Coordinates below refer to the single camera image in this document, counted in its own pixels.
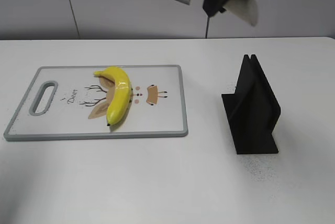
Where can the black knife stand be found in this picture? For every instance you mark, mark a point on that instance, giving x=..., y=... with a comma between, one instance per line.
x=252, y=110

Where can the yellow plastic banana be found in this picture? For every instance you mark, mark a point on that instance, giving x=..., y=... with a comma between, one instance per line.
x=119, y=104

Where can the white grey-rimmed cutting board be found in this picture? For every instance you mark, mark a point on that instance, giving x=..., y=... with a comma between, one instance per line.
x=70, y=103

